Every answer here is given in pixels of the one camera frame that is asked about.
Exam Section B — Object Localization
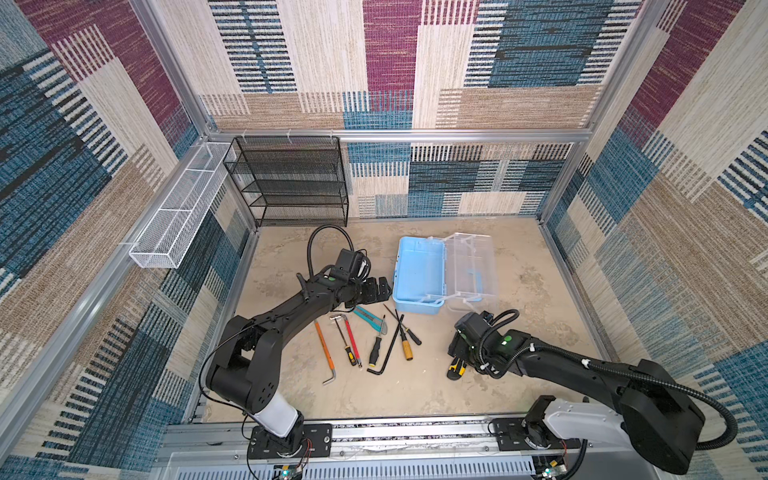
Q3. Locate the teal utility knife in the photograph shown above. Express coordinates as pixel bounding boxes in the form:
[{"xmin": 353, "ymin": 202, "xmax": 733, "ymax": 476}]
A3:
[{"xmin": 352, "ymin": 306, "xmax": 388, "ymax": 336}]

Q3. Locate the wooden handled screwdriver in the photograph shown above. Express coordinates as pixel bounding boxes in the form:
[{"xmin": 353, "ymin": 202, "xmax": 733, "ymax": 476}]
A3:
[{"xmin": 395, "ymin": 310, "xmax": 413, "ymax": 361}]

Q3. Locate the light blue plastic toolbox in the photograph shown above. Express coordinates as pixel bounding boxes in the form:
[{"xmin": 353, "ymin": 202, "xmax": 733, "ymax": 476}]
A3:
[{"xmin": 393, "ymin": 232, "xmax": 498, "ymax": 315}]

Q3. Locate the black yellow utility knife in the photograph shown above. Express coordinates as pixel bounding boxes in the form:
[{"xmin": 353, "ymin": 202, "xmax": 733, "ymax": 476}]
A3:
[{"xmin": 446, "ymin": 357, "xmax": 466, "ymax": 381}]

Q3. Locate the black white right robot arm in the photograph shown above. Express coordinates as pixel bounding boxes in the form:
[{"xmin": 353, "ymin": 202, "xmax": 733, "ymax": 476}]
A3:
[{"xmin": 448, "ymin": 309, "xmax": 738, "ymax": 475}]

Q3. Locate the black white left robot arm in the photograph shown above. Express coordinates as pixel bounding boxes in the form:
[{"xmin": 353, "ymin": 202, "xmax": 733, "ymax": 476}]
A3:
[{"xmin": 199, "ymin": 224, "xmax": 392, "ymax": 455}]

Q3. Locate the black hex key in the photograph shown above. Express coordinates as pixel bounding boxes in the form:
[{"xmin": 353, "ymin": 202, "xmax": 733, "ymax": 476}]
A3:
[{"xmin": 366, "ymin": 314, "xmax": 405, "ymax": 376}]

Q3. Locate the black yellow phillips screwdriver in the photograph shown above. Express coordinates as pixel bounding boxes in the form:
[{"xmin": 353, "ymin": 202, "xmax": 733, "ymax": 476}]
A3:
[{"xmin": 368, "ymin": 317, "xmax": 388, "ymax": 369}]

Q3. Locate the orange hex key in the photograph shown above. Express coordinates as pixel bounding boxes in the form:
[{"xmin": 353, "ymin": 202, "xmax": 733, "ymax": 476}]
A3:
[{"xmin": 313, "ymin": 320, "xmax": 337, "ymax": 386}]

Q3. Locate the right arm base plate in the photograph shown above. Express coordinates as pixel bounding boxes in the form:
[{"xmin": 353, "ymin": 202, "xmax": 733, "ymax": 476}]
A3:
[{"xmin": 486, "ymin": 416, "xmax": 582, "ymax": 452}]

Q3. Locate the black wire mesh shelf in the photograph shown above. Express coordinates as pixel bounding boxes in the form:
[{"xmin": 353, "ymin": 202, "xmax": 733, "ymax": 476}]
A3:
[{"xmin": 223, "ymin": 136, "xmax": 349, "ymax": 227}]

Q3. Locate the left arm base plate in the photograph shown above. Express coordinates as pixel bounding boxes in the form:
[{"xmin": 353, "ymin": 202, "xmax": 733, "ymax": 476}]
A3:
[{"xmin": 246, "ymin": 423, "xmax": 333, "ymax": 460}]

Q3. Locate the white wire mesh basket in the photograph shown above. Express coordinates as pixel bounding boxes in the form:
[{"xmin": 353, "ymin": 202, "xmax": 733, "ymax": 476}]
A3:
[{"xmin": 129, "ymin": 142, "xmax": 229, "ymax": 269}]

